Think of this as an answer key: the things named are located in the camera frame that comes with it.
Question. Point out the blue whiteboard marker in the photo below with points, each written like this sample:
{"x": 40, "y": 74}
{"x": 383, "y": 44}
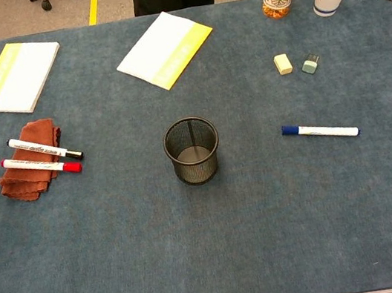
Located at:
{"x": 325, "y": 130}

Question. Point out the black round cup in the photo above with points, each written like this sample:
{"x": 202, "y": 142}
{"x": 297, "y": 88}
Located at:
{"x": 196, "y": 172}

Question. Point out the black office chair wheels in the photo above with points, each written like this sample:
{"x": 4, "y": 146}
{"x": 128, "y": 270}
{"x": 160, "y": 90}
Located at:
{"x": 46, "y": 5}

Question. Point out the pale yellow eraser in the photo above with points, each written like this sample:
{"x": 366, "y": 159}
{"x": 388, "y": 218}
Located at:
{"x": 283, "y": 64}

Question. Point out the folded brown cloth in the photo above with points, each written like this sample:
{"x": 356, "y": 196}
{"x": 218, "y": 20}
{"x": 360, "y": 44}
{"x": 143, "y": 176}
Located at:
{"x": 22, "y": 185}

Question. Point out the black whiteboard marker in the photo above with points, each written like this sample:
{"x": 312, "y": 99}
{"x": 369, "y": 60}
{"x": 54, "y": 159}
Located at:
{"x": 42, "y": 149}

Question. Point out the blue felt table mat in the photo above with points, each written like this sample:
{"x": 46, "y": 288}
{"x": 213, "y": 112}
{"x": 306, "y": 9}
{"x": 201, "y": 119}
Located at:
{"x": 212, "y": 245}

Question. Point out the white yellow Lexikon notebook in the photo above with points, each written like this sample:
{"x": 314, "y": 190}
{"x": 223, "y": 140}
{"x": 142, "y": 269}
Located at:
{"x": 160, "y": 47}
{"x": 22, "y": 77}

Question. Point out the red whiteboard marker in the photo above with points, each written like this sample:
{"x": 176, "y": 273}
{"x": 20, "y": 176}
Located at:
{"x": 33, "y": 165}

